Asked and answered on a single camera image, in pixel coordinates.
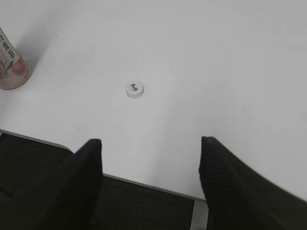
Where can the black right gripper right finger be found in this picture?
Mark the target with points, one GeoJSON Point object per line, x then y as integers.
{"type": "Point", "coordinates": [238, 198]}

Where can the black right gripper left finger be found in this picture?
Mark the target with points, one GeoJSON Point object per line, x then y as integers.
{"type": "Point", "coordinates": [65, 200]}

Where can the white bottle cap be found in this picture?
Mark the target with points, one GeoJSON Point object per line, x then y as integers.
{"type": "Point", "coordinates": [134, 89]}

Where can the peach oolong tea bottle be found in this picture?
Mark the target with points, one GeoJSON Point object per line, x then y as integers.
{"type": "Point", "coordinates": [14, 71]}

